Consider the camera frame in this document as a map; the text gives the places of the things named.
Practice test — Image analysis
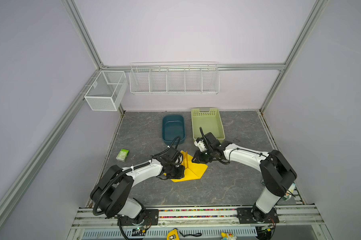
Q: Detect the yellow paper napkin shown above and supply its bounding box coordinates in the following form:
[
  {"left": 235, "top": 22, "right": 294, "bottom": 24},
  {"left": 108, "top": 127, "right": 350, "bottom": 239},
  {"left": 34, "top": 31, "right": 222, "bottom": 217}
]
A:
[{"left": 171, "top": 151, "right": 208, "bottom": 183}]

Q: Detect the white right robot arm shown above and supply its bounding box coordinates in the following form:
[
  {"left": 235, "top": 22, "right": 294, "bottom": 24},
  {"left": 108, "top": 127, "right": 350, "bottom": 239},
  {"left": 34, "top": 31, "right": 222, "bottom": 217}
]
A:
[{"left": 192, "top": 133, "right": 297, "bottom": 223}]

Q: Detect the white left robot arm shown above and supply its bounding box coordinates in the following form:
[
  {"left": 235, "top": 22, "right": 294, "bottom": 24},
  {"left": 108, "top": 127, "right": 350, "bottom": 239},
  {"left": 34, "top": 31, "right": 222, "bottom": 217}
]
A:
[{"left": 90, "top": 147, "right": 185, "bottom": 219}]

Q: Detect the light green perforated basket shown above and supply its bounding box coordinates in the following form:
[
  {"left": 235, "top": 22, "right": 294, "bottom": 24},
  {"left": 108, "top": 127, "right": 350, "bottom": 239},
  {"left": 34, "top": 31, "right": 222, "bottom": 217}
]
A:
[{"left": 191, "top": 108, "right": 225, "bottom": 143}]

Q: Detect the dark teal plastic tub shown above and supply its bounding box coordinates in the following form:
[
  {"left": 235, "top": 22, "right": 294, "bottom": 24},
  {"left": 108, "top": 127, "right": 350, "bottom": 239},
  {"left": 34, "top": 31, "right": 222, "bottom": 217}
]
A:
[{"left": 162, "top": 115, "right": 185, "bottom": 145}]

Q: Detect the small green box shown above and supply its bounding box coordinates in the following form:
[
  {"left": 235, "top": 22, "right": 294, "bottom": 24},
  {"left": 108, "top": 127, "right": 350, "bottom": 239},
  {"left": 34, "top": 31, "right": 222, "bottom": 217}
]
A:
[{"left": 116, "top": 149, "right": 130, "bottom": 162}]

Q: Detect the yellow handheld device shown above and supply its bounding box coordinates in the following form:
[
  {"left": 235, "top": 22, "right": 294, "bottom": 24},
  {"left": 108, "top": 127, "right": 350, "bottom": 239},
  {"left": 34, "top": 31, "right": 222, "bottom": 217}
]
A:
[{"left": 167, "top": 229, "right": 180, "bottom": 240}]

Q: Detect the colourful tissue packet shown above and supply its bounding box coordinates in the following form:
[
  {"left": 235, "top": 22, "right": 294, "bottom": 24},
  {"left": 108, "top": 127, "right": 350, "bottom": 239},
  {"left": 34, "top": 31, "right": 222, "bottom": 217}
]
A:
[{"left": 282, "top": 183, "right": 296, "bottom": 201}]

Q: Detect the yellow white toy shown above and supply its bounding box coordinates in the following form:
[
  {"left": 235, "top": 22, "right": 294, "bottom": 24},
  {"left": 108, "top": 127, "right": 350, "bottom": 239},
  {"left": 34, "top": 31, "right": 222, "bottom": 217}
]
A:
[{"left": 221, "top": 232, "right": 237, "bottom": 240}]

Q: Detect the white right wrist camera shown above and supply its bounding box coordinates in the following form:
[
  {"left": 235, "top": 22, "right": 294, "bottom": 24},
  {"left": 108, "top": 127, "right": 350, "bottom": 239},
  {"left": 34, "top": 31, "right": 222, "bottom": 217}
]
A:
[{"left": 194, "top": 138, "right": 207, "bottom": 153}]

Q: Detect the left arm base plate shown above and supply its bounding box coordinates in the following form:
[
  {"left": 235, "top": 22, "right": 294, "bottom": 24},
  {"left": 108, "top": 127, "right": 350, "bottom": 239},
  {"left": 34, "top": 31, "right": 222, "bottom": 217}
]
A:
[{"left": 120, "top": 209, "right": 159, "bottom": 226}]

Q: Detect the black corrugated left cable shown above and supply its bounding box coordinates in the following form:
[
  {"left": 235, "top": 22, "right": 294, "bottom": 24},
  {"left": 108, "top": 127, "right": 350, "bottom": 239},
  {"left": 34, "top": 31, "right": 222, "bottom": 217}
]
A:
[{"left": 92, "top": 135, "right": 181, "bottom": 217}]

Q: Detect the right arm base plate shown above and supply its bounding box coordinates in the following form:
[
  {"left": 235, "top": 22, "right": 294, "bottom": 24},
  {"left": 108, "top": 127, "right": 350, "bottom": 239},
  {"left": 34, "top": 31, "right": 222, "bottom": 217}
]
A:
[{"left": 236, "top": 207, "right": 279, "bottom": 224}]

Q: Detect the white wire wall basket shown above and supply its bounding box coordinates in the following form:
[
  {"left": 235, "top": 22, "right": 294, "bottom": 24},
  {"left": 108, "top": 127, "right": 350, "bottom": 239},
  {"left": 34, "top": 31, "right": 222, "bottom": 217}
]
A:
[{"left": 130, "top": 62, "right": 220, "bottom": 95}]

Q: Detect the white mesh wall box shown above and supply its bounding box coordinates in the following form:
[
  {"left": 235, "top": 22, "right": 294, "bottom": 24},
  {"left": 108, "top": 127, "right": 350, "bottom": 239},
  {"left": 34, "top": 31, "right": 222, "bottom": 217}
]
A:
[{"left": 85, "top": 71, "right": 128, "bottom": 112}]

